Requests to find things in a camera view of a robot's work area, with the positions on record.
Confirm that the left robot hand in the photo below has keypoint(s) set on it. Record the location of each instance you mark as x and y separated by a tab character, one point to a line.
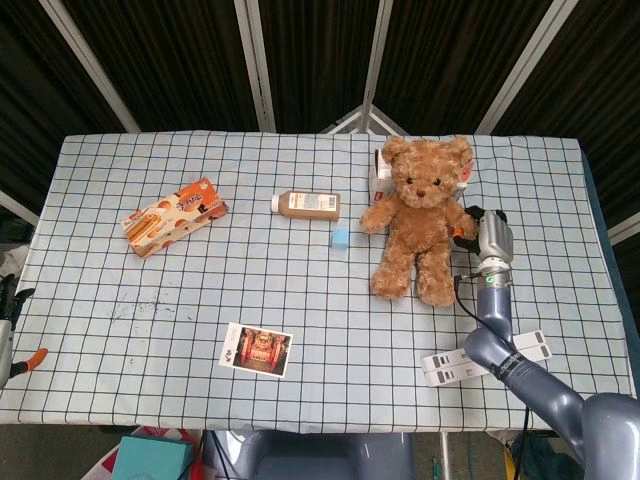
6	350

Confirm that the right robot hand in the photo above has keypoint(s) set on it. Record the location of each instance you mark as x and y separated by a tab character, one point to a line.
495	237

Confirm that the brown teddy bear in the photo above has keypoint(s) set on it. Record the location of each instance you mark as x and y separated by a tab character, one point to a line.
420	230

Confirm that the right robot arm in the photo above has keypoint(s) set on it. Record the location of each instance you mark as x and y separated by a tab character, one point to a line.
525	370

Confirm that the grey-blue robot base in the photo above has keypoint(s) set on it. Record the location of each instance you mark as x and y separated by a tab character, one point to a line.
325	457

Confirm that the long white flat box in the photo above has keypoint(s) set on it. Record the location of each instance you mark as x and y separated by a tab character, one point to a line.
450	375
450	357

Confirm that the small white cardboard box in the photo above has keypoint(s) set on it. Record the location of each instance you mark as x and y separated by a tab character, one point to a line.
379	172

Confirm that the light blue cube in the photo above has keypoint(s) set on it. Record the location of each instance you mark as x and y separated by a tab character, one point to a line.
340	238

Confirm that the teal gift box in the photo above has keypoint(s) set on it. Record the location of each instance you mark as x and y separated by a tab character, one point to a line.
150	457

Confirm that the brown drink bottle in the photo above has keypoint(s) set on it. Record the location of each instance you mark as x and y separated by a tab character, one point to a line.
310	205

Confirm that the blue checked tablecloth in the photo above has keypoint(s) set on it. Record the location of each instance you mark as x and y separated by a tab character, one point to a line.
300	290

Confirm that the orange snack box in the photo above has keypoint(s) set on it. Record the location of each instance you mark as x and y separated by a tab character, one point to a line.
175	215

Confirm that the white table leg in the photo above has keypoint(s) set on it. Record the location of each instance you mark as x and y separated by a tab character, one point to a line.
443	455

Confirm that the dark green cloth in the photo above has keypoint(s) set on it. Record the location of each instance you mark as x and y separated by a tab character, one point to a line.
545	465

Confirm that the red picture postcard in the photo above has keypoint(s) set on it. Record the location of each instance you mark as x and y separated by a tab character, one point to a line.
257	350

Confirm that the aluminium frame bar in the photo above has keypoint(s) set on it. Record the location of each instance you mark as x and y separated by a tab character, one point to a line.
90	65
257	65
375	65
522	67

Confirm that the triangular aluminium frame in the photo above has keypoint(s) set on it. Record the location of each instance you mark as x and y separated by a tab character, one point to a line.
360	120

